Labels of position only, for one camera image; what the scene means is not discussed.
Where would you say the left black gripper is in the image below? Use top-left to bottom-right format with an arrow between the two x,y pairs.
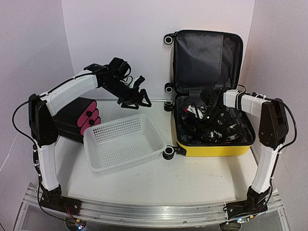
103,78 -> 152,109

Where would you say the white plastic basket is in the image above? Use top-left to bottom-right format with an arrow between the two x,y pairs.
83,114 -> 167,175

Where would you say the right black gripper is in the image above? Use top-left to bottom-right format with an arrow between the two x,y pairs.
195,104 -> 224,136

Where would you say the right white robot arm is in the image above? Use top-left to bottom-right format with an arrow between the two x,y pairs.
200,87 -> 297,213

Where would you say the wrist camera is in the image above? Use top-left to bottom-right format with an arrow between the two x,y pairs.
129,75 -> 145,89
187,105 -> 205,119

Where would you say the yellow Pikachu suitcase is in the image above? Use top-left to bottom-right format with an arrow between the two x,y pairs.
163,30 -> 256,160

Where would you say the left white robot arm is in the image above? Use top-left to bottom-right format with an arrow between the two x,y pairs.
24,57 -> 152,210

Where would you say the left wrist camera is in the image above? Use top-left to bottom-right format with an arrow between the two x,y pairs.
129,75 -> 145,89

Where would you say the black pink drawer organizer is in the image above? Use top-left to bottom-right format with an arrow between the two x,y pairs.
53,97 -> 101,143

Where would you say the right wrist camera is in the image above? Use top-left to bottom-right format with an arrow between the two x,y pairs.
187,105 -> 205,119

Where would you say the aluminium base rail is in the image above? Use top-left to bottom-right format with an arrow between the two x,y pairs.
23,188 -> 290,231

